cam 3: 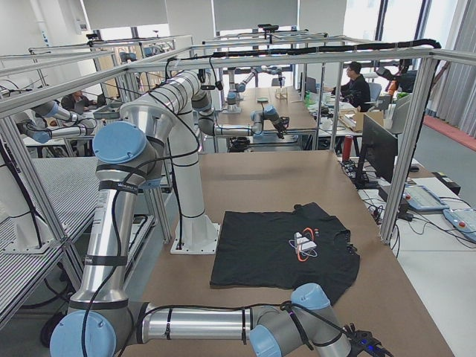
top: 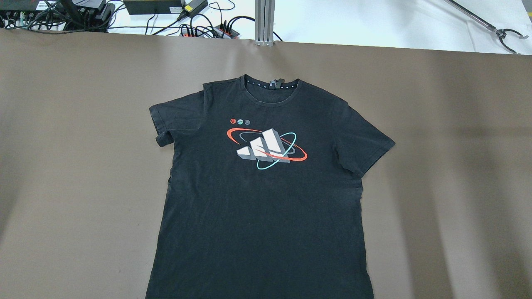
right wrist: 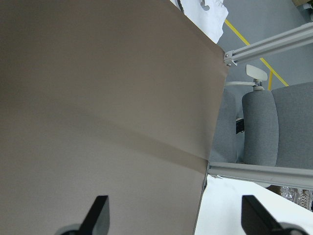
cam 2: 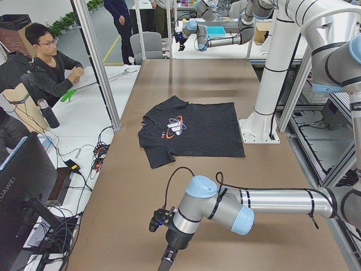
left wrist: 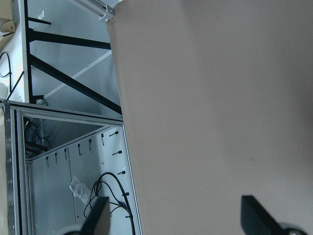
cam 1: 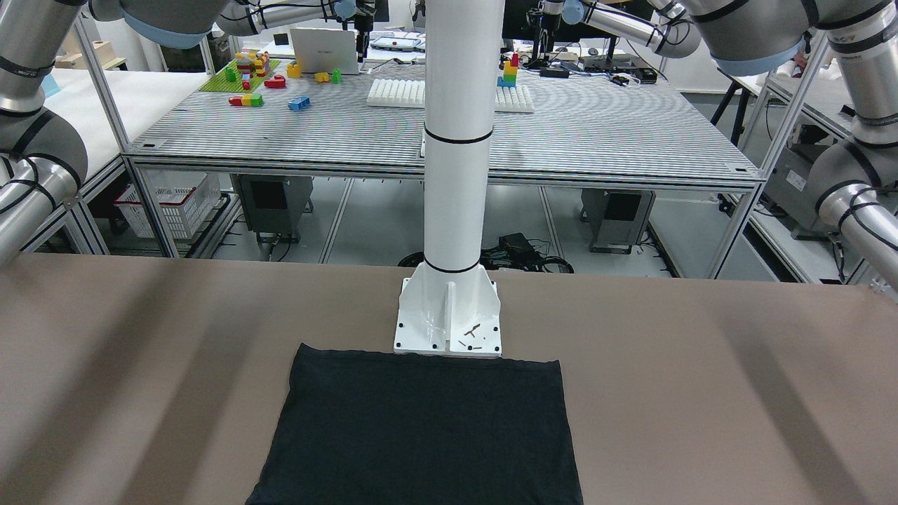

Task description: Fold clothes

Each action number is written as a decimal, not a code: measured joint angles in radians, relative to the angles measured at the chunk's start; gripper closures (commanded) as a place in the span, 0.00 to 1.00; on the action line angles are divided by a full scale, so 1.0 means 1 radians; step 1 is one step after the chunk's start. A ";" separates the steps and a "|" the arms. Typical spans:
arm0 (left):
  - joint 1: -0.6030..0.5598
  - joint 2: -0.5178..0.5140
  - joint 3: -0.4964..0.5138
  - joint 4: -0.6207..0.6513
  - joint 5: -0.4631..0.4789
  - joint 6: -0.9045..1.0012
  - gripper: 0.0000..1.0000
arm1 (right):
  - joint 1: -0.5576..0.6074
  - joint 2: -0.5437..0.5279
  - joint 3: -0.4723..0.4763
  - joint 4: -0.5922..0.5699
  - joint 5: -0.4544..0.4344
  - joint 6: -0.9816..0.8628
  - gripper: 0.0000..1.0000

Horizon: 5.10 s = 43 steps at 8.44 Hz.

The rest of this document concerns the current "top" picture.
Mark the aluminium frame post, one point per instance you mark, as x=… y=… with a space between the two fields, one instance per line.
x=264 y=20

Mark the metal reacher grabber tool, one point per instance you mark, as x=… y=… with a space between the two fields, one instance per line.
x=500 y=33

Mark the black printed t-shirt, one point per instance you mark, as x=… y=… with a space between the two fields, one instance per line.
x=264 y=194

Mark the black flat box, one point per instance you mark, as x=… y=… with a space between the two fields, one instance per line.
x=154 y=7

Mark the red black power strip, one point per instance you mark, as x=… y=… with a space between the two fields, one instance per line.
x=217 y=32

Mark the black power adapter yellow label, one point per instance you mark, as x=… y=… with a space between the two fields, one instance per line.
x=191 y=9

